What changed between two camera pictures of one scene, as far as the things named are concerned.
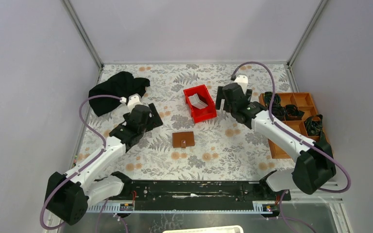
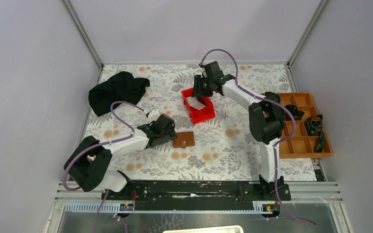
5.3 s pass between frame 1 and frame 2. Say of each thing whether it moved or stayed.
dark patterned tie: stayed
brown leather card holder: stayed
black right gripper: moved
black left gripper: moved
